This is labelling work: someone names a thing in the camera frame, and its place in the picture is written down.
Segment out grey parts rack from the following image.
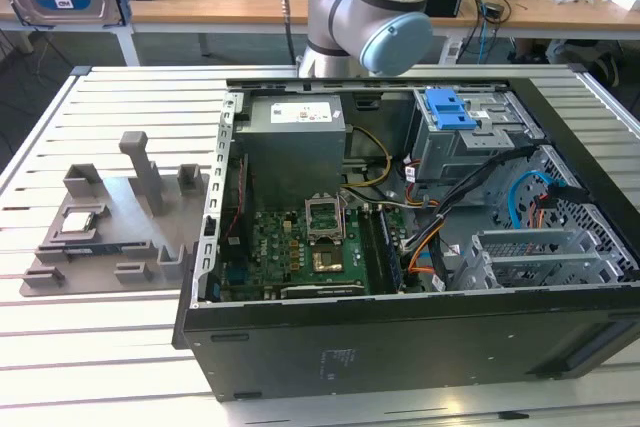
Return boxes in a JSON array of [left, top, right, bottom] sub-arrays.
[[19, 130, 211, 298]]

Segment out long wooden desk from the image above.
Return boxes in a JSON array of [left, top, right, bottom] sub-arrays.
[[119, 0, 640, 57]]

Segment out black graphics card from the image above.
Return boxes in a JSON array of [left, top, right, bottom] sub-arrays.
[[279, 282, 369, 301]]

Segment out dark bag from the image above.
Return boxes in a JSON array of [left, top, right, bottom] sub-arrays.
[[589, 49, 624, 91]]

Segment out small wooden desk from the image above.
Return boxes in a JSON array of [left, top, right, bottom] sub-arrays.
[[0, 0, 136, 66]]

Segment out green motherboard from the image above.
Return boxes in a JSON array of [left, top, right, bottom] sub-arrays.
[[219, 191, 436, 301]]

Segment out installed RAM stick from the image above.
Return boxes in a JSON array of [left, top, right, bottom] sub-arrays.
[[378, 207, 405, 293]]

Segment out orange wire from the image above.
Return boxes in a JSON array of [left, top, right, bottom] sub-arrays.
[[407, 232, 444, 278]]

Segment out grey power supply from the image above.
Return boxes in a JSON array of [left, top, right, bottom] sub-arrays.
[[233, 94, 347, 198]]

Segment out CPU socket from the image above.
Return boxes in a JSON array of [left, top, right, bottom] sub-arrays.
[[307, 241, 349, 278]]

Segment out white power strip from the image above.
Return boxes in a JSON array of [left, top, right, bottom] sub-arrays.
[[442, 39, 464, 66]]

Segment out yellow black wires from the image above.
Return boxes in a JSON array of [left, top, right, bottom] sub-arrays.
[[342, 126, 394, 193]]

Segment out black RAM slot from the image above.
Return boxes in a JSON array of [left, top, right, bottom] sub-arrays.
[[359, 210, 385, 296]]

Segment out locking lever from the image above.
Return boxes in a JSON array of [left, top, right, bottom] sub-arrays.
[[337, 190, 349, 243]]

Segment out power wire black connector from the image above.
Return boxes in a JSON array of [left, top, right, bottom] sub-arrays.
[[529, 181, 586, 236]]

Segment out metal disk bay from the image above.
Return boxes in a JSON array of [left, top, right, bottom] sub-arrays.
[[452, 227, 631, 293]]

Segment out blue data wire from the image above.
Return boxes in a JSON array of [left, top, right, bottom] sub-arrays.
[[507, 169, 569, 236]]

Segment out black PC case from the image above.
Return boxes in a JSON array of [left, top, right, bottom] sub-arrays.
[[172, 77, 640, 403]]

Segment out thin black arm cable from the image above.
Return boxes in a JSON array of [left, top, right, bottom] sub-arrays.
[[279, 0, 297, 66]]

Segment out black cable bundle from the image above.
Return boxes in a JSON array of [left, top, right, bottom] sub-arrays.
[[399, 144, 539, 253]]

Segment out metal socket cover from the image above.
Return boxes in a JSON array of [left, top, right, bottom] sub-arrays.
[[304, 194, 346, 243]]

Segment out silver CPU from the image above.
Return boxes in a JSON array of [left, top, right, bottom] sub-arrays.
[[58, 211, 96, 234]]

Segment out blue drive latch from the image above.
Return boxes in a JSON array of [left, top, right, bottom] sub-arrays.
[[423, 89, 476, 132]]

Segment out metal drive cage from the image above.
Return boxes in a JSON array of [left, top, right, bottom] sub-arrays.
[[407, 89, 546, 198]]

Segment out black case fan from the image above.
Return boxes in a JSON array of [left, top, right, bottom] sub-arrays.
[[222, 151, 254, 268]]

